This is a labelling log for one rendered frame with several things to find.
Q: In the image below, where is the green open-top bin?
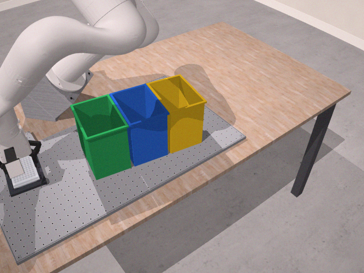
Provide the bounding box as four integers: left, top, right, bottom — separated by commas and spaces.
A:
70, 94, 131, 180

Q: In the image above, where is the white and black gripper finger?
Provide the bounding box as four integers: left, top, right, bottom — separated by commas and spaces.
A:
0, 161, 9, 177
28, 140, 42, 167

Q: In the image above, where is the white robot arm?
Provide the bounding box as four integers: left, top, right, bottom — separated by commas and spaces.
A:
0, 0, 159, 140

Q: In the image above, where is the blue bin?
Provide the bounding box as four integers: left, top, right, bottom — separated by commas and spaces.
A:
109, 84, 169, 166

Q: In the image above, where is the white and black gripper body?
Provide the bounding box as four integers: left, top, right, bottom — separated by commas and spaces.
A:
0, 125, 32, 163

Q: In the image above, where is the yellow bin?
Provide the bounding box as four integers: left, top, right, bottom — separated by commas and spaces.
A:
146, 74, 207, 153

